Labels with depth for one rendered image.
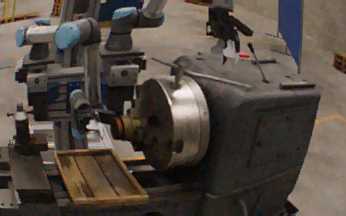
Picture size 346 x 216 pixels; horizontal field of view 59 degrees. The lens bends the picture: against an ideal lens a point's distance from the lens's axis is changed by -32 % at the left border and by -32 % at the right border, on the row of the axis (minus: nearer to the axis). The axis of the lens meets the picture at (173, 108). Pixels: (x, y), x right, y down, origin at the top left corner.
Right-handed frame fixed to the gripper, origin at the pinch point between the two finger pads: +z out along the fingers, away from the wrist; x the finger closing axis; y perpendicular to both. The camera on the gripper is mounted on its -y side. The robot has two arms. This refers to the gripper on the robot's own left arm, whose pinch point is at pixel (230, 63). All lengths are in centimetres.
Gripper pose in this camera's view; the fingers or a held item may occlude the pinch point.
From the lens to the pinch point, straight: 133.3
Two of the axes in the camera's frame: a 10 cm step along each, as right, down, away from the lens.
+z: -0.3, 9.7, 2.4
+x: 4.5, 2.3, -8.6
